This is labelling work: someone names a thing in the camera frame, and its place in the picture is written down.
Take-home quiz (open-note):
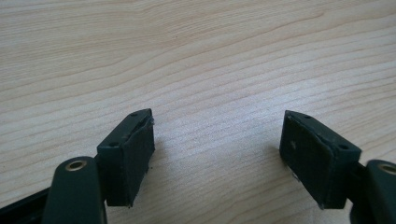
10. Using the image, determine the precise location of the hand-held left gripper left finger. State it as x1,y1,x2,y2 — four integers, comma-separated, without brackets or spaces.
96,107,156,208

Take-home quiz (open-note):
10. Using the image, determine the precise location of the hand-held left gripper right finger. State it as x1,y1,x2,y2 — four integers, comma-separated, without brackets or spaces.
278,109,362,210

